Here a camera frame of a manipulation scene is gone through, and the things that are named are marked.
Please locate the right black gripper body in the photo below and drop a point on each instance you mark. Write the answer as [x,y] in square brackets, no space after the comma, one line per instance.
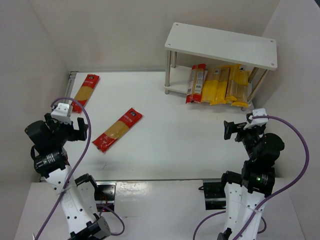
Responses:
[238,131]

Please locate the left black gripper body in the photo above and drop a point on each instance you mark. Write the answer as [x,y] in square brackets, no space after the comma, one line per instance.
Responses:
[75,133]

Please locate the red spaghetti bag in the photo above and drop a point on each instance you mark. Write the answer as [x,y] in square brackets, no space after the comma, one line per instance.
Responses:
[117,130]
[85,92]

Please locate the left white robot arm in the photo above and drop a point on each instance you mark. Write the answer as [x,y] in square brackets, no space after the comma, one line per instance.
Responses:
[75,196]

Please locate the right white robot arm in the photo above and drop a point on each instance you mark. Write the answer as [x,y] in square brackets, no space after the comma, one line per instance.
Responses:
[244,191]

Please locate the yellow pasta bag far right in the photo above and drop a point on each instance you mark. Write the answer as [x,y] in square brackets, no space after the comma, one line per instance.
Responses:
[242,87]

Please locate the yellow pasta bag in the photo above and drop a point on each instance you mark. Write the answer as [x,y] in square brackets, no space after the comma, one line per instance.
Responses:
[232,86]
[210,87]
[220,79]
[242,87]

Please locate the yellow pasta bag left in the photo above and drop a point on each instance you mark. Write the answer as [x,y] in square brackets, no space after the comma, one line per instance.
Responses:
[210,87]

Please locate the yellow pasta bag middle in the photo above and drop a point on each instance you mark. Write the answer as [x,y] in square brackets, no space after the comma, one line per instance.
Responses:
[220,79]

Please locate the red pasta bag on shelf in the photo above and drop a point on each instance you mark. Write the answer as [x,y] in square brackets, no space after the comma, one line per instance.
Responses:
[195,83]

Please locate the white two-tier shelf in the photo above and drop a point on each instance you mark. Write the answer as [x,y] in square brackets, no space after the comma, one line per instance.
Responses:
[254,52]

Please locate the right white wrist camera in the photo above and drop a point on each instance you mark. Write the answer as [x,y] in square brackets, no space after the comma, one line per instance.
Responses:
[257,117]

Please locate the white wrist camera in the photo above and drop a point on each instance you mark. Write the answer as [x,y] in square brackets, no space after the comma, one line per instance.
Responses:
[257,117]
[62,113]

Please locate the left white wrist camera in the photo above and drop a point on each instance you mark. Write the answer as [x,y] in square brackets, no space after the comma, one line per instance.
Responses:
[62,113]

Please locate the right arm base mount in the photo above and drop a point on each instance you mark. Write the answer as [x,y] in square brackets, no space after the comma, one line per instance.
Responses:
[214,194]

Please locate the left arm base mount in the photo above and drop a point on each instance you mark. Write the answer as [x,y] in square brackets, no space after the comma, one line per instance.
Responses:
[105,195]

